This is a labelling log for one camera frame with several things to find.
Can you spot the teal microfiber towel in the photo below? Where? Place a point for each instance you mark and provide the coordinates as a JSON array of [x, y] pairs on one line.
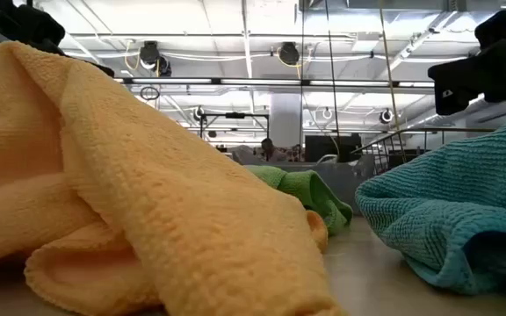
[[455, 197]]

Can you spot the black metal frame stand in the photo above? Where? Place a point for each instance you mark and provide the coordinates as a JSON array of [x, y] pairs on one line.
[[235, 115]]

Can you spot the white building column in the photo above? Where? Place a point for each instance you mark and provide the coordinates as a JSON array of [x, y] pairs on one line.
[[284, 118]]

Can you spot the long ceiling light rail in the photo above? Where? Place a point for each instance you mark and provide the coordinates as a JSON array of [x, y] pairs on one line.
[[257, 81]]

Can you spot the green microfiber towel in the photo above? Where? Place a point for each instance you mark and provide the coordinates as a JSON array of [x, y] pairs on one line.
[[310, 188]]

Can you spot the black monitor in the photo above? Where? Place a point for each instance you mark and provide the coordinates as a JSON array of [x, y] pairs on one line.
[[332, 147]]

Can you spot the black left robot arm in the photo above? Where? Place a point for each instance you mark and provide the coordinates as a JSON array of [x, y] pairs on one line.
[[24, 22]]

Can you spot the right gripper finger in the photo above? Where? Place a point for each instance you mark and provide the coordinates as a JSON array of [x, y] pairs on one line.
[[453, 81]]

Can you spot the smoked grey plastic bin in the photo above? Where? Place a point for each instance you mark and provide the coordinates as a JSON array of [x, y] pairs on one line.
[[349, 180]]

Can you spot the orange microfiber towel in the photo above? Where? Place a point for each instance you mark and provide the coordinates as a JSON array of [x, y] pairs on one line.
[[147, 175]]

